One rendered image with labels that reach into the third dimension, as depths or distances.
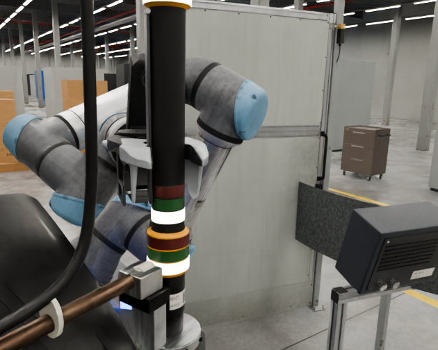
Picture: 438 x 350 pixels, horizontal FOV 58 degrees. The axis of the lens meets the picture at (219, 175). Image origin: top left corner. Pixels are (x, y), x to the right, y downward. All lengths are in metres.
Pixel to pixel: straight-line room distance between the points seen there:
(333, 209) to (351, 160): 5.02
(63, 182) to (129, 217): 0.42
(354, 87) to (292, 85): 8.17
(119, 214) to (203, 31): 1.46
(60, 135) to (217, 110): 0.32
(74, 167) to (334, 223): 1.98
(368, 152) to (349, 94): 3.54
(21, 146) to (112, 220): 0.42
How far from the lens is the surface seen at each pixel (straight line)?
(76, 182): 0.63
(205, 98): 0.87
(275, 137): 2.50
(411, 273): 1.17
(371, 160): 7.21
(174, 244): 0.40
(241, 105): 0.83
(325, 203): 2.47
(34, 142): 0.70
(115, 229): 1.06
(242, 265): 2.65
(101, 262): 1.06
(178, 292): 0.43
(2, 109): 7.79
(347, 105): 10.52
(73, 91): 8.41
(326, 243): 2.53
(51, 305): 0.34
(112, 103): 0.78
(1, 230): 0.45
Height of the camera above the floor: 1.55
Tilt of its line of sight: 13 degrees down
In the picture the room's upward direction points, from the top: 1 degrees clockwise
